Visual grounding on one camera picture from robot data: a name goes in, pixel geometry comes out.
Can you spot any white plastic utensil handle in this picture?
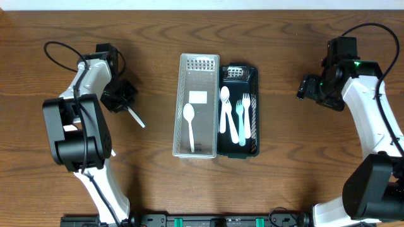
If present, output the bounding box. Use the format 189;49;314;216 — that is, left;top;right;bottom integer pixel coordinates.
183;103;194;153
127;107;145;128

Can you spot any white plastic fork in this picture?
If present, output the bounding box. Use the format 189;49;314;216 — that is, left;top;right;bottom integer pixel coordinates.
225;100;239;144
242;93;251;139

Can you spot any pale green plastic fork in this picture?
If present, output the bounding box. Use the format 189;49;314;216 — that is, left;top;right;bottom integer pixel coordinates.
236;100;246;146

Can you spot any white plastic spoon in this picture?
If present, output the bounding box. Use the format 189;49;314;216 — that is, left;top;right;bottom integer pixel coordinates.
219;86;230;134

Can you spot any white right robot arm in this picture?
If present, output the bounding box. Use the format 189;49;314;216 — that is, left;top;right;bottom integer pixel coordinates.
297;58;403;226

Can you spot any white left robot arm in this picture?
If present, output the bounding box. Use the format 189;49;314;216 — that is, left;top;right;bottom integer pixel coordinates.
42;56;137;226

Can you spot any black perforated plastic basket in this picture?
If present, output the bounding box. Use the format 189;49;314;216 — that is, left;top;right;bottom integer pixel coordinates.
217;62;259;159

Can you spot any clear perforated plastic basket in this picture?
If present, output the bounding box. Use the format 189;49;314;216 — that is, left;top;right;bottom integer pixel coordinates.
172;54;220;159

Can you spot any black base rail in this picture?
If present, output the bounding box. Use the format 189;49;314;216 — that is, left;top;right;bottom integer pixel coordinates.
59;206;378;227

